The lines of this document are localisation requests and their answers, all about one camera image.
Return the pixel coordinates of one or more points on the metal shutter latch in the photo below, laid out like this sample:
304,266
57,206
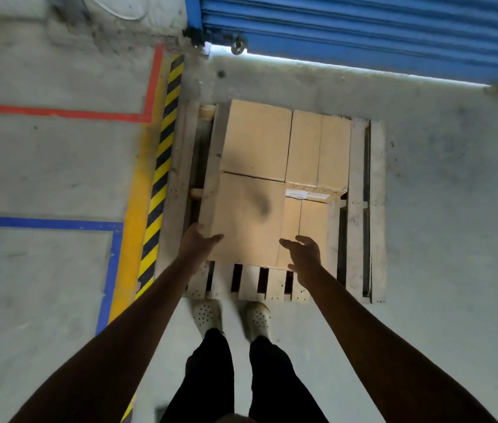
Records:
237,46

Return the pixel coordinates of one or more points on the wooden pallet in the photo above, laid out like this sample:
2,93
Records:
357,207

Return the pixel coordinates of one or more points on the plain cardboard box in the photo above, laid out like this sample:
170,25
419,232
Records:
255,138

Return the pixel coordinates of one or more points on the person's left hand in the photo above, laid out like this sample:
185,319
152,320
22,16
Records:
194,251

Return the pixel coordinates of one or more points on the black trousers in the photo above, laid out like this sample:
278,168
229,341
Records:
216,374

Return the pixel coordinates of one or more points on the person's right forearm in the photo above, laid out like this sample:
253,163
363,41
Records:
381,352

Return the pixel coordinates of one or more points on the person's right thumb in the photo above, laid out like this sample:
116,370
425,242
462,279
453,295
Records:
287,244

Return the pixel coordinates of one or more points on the blue roller shutter door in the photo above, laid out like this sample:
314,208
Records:
363,26

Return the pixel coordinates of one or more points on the person's left thumb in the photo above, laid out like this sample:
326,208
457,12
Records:
213,239

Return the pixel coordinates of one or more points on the person's right hand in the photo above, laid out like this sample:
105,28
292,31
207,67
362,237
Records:
307,259

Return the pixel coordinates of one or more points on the white perforated left shoe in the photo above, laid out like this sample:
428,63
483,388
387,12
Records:
207,314

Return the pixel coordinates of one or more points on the blue floor tape line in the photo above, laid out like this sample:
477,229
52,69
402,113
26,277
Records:
108,259

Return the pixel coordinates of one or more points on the yellow black hazard tape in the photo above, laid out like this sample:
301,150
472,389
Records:
161,171

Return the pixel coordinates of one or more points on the white perforated shoe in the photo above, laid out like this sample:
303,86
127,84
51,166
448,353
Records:
258,319
207,314

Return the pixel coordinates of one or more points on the red floor tape line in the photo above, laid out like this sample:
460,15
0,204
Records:
77,113

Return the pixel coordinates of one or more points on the narrow cardboard box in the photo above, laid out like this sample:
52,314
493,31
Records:
306,220

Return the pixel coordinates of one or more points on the cardboard box with white label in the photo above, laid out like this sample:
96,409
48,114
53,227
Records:
317,149

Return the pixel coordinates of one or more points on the large smudged cardboard box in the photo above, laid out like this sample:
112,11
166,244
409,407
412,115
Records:
244,215

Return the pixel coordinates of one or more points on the person's left forearm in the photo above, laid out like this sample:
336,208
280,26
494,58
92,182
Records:
112,352

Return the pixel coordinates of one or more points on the white perforated right shoe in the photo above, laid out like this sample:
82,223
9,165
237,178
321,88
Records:
258,319

